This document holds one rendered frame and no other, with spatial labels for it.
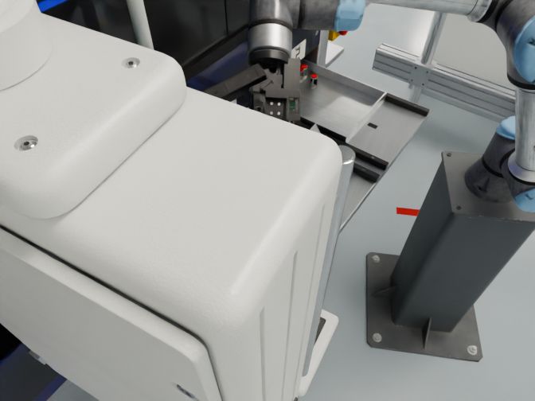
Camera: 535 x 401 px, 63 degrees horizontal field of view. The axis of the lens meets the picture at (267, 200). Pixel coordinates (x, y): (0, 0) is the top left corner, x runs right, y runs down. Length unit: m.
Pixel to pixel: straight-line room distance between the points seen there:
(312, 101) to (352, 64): 1.84
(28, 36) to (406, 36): 3.44
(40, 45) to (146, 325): 0.20
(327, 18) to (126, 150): 0.55
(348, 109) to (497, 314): 1.19
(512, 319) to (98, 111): 2.04
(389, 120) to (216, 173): 1.16
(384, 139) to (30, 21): 1.12
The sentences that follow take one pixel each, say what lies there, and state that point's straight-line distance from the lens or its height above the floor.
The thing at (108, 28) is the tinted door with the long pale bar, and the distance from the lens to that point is 0.84.
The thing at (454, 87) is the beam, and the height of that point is 0.50.
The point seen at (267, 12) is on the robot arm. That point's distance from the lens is 0.77.
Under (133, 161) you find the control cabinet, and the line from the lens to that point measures 0.30.
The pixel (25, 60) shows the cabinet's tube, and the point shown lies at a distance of 0.33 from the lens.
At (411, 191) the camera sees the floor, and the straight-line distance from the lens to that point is 2.44.
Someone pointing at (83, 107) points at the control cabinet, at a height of 1.58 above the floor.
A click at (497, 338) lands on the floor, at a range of 2.12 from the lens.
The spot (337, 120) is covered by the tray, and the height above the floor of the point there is 0.88.
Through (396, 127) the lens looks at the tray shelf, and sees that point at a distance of 1.39.
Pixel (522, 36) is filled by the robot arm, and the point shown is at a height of 1.36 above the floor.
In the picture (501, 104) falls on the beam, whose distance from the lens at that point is 2.30.
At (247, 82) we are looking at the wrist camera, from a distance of 0.73.
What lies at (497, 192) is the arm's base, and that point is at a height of 0.83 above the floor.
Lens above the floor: 1.76
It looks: 51 degrees down
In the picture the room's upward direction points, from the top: straight up
